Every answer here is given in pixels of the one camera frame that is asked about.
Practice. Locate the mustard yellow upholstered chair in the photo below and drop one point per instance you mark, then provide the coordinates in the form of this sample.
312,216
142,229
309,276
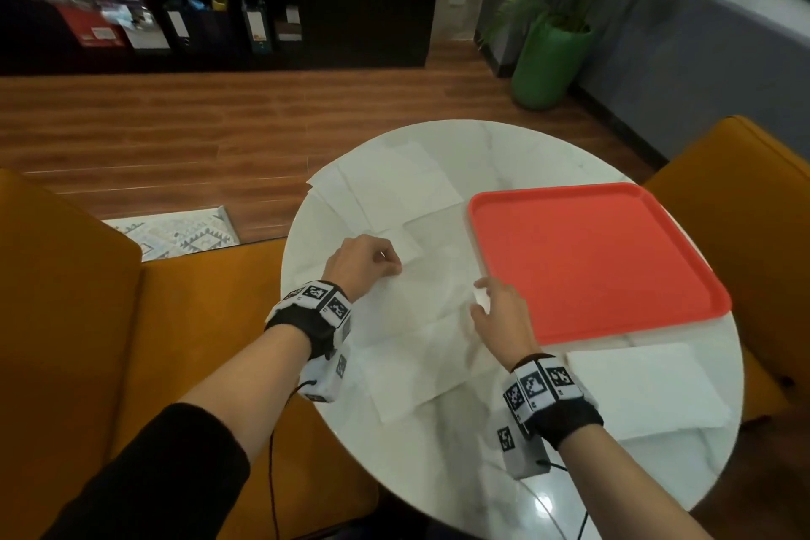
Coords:
747,229
63,337

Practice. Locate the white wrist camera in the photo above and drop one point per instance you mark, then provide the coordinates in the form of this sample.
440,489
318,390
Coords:
326,378
522,451

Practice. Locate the person's right forearm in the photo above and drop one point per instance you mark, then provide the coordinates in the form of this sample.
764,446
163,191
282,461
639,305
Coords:
626,489

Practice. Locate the person's left hand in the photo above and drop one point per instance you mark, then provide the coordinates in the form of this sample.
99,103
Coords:
357,264

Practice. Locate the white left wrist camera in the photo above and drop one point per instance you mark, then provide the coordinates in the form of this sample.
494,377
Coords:
326,378

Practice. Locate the red book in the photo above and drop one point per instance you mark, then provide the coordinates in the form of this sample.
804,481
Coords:
92,27

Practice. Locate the person's black left sleeve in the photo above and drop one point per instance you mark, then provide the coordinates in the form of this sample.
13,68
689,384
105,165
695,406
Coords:
152,476

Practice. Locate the person's right hand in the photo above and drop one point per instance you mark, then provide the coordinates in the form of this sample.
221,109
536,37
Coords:
506,324

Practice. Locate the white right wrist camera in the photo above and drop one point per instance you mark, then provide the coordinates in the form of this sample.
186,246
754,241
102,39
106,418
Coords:
522,451

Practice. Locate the spread white napkins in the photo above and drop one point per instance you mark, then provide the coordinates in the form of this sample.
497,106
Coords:
392,185
424,337

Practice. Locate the dark binder with white label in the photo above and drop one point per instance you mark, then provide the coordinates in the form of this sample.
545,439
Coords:
178,25
289,24
256,27

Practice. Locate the pale patterned rug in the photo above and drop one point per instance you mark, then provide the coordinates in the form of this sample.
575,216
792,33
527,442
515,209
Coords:
177,232

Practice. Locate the orange plastic tray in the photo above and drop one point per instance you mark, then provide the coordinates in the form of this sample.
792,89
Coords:
595,261

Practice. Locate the black left wristband with markers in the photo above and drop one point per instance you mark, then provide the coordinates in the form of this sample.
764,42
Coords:
310,321

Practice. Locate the black right wristband with markers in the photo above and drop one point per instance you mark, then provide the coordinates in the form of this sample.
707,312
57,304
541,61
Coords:
557,413

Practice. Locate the black wristband with markers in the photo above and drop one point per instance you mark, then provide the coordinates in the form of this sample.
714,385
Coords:
557,413
310,321

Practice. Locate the black display bookshelf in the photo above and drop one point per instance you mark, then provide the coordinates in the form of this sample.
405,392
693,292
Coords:
367,2

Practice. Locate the green plant pot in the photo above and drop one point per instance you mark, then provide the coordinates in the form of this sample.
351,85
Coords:
547,71

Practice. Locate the white booklet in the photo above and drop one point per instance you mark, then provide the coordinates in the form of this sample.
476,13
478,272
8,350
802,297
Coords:
147,38

